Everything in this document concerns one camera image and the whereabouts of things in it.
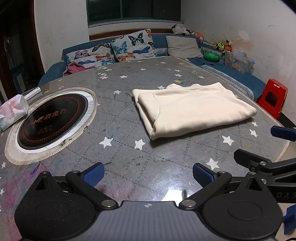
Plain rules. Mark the pink cloth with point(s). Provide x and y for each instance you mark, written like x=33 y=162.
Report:
x=75 y=69

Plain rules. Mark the dark wooden door frame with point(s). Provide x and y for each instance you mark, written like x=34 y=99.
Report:
x=37 y=46

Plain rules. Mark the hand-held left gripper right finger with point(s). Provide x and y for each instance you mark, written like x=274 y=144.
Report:
x=202 y=175

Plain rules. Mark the white remote control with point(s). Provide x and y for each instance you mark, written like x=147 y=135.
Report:
x=32 y=93

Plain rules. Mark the black and white plush toy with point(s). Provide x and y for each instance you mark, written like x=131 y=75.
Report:
x=181 y=29

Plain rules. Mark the green round toy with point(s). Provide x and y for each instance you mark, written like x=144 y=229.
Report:
x=211 y=56

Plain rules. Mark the red plastic stool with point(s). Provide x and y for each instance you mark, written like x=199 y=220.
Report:
x=276 y=92

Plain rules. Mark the pink plush toy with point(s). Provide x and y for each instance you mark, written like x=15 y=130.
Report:
x=197 y=35

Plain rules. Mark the blue white patterned sofa cover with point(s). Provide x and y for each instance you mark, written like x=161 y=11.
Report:
x=226 y=76

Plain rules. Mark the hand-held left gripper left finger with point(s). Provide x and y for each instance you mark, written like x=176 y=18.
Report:
x=94 y=175

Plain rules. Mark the window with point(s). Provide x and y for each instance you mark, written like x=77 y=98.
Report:
x=134 y=10

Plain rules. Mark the cream sweater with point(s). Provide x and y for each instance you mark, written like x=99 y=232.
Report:
x=196 y=109

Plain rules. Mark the round black induction cooktop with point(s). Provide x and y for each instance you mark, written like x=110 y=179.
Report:
x=53 y=120

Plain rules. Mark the grey pillow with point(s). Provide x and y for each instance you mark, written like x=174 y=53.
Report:
x=183 y=47

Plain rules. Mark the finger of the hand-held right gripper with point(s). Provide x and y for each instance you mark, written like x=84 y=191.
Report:
x=245 y=155
x=283 y=132

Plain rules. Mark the yellow and orange plush toys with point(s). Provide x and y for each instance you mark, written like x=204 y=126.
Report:
x=222 y=45

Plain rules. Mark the blue sofa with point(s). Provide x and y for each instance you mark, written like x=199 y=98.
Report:
x=242 y=78

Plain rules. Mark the butterfly print pillow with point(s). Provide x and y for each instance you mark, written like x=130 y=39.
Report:
x=92 y=55
x=133 y=46

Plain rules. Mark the white pink tissue pack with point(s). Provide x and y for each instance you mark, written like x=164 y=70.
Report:
x=12 y=111

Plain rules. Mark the clear plastic storage box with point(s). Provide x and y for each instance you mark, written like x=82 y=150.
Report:
x=239 y=62

